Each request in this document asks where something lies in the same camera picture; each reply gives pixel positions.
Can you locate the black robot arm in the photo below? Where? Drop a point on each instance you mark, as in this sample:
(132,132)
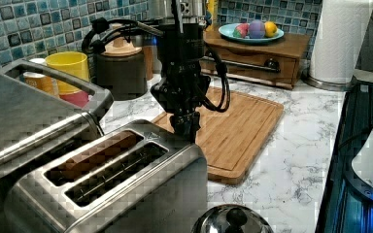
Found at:
(178,13)

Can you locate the silver two-slot toaster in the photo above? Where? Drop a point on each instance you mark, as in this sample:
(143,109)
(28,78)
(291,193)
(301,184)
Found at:
(158,186)

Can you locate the bamboo cutting board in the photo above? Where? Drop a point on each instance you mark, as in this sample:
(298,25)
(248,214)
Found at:
(232,140)

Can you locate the orange can with white lid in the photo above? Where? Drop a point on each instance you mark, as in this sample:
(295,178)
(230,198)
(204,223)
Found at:
(41,82)

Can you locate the purple toy fruit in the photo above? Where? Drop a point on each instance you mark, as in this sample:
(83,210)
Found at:
(256,29)

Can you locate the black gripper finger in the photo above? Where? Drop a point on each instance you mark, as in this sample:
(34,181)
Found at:
(179,125)
(194,125)

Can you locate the white paper towel roll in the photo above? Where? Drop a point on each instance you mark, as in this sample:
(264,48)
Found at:
(341,31)

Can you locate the yellow toy lemon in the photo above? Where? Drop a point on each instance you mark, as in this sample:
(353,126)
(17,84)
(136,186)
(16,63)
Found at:
(270,29)

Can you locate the light blue plate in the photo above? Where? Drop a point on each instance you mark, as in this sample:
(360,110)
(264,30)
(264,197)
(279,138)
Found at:
(226,31)

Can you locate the red toy strawberry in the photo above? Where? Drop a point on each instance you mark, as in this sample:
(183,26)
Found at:
(241,30)

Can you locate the brown wooden utensil holder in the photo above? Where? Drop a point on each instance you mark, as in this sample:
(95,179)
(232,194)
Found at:
(148,57)

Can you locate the red plastic cup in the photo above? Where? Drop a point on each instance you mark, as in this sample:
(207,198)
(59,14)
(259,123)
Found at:
(79,98)

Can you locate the dark canister with wooden lid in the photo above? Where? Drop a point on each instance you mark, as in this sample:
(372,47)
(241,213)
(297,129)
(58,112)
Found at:
(121,69)

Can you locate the yellow plastic cup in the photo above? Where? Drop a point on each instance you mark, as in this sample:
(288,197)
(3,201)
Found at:
(71,62)

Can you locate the yellow cereal box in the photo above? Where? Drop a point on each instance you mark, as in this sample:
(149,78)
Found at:
(211,14)

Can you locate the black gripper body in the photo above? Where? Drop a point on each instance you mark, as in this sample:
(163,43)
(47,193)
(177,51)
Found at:
(179,55)

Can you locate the brown toast slice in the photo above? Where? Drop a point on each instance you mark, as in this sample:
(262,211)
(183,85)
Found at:
(80,164)

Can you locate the wooden drawer box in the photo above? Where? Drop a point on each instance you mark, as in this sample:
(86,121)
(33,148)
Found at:
(275,63)

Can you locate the stainless steel toaster oven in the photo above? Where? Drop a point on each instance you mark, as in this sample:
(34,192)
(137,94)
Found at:
(36,127)

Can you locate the shiny steel kettle lid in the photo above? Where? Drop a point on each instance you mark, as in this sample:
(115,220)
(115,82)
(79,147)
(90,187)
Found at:
(231,218)

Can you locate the silver paper towel holder base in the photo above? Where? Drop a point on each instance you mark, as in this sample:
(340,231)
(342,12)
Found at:
(338,87)

